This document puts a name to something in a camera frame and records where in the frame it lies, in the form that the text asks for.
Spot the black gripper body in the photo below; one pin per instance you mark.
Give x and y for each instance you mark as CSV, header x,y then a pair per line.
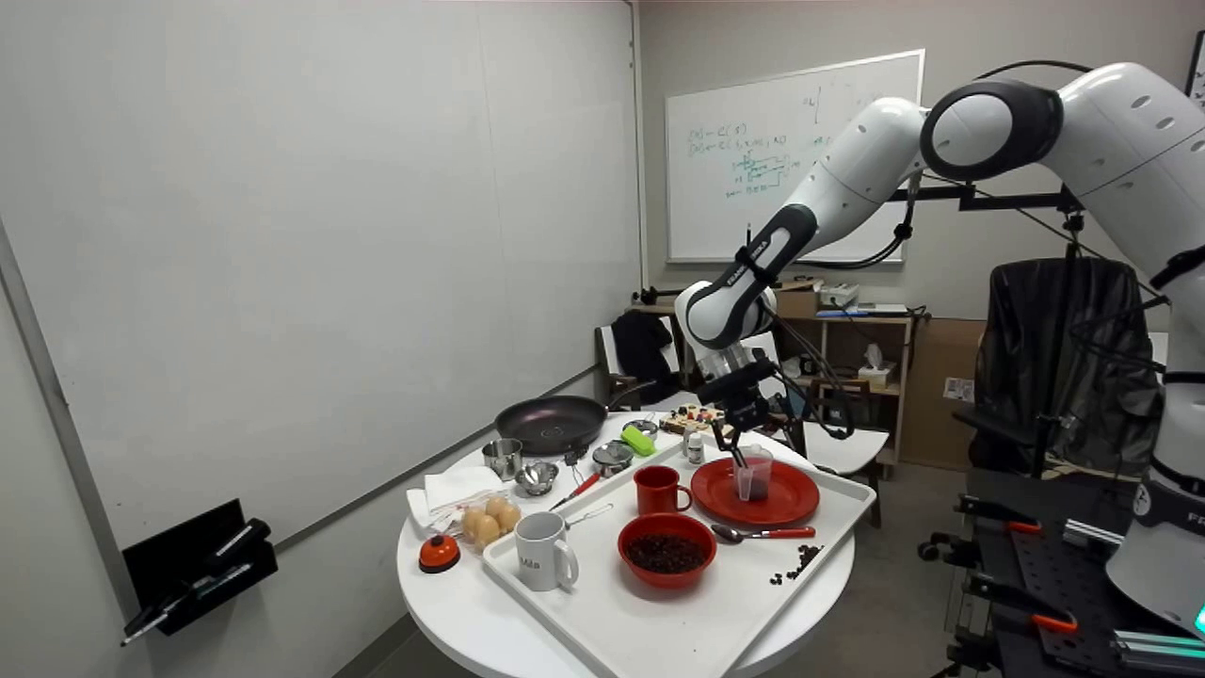
x,y
744,398

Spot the clear plastic jar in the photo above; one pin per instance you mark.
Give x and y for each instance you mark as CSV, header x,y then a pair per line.
x,y
756,476

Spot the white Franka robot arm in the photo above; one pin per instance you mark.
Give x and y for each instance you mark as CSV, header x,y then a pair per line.
x,y
869,151

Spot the red bowl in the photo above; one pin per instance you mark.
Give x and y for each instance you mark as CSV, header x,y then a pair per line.
x,y
666,571

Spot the small steel bowl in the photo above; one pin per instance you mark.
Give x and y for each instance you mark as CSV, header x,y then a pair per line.
x,y
538,478

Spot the small glass shaker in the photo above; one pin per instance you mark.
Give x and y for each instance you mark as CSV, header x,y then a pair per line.
x,y
694,446

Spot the brown pastry pieces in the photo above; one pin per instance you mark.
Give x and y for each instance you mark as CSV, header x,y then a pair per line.
x,y
692,414

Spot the red plate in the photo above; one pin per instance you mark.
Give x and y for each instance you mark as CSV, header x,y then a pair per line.
x,y
793,495

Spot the green plastic object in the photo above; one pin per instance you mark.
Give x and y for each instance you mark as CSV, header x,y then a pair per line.
x,y
640,438

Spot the red mug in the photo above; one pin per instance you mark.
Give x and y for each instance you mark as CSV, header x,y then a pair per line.
x,y
657,492

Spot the wooden shelf unit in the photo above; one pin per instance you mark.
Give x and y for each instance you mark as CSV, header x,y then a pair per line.
x,y
869,402

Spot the tissue box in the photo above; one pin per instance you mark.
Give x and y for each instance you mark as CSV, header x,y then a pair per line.
x,y
876,368

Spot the black frying pan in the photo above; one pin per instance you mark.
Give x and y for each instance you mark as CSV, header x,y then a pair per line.
x,y
552,423

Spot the brown cardboard box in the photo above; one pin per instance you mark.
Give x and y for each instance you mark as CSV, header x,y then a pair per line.
x,y
942,389

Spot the white plastic tray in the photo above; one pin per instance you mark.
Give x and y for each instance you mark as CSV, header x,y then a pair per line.
x,y
652,627

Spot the white mug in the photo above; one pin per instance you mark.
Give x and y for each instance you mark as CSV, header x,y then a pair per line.
x,y
545,552

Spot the white whiteboard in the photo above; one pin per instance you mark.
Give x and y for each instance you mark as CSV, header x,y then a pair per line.
x,y
756,151

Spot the white paper napkin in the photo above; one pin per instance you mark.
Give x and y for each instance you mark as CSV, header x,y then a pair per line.
x,y
446,492

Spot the small orange round object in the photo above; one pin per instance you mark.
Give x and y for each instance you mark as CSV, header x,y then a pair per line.
x,y
438,555

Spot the black office chair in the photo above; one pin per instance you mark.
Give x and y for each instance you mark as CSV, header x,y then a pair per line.
x,y
1069,362

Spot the black equipment cart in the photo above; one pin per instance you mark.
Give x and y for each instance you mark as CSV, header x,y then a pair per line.
x,y
1058,579

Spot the black camera boom stand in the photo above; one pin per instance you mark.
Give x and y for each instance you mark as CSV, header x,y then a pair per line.
x,y
992,196

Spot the black wall marker holder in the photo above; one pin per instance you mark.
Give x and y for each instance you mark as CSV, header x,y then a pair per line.
x,y
189,571

